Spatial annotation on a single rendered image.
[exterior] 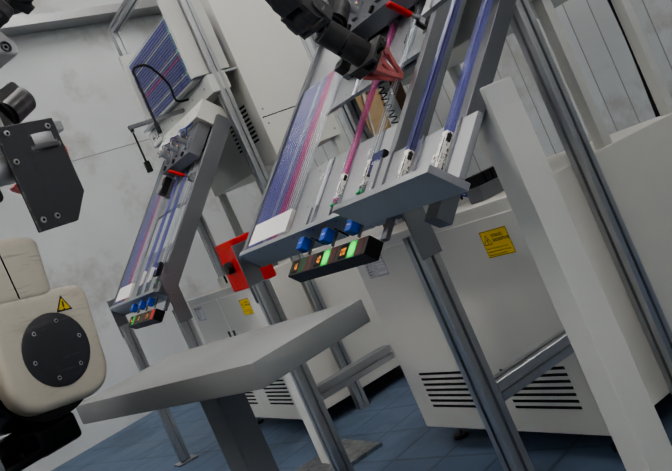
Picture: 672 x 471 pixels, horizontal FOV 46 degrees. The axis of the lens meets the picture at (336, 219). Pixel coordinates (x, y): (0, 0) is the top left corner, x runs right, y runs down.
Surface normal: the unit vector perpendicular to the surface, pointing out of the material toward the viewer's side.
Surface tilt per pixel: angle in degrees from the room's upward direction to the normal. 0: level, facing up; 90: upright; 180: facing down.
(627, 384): 90
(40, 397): 90
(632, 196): 90
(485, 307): 90
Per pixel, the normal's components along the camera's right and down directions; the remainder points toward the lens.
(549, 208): 0.37, -0.14
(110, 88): 0.64, -0.27
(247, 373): -0.65, 0.30
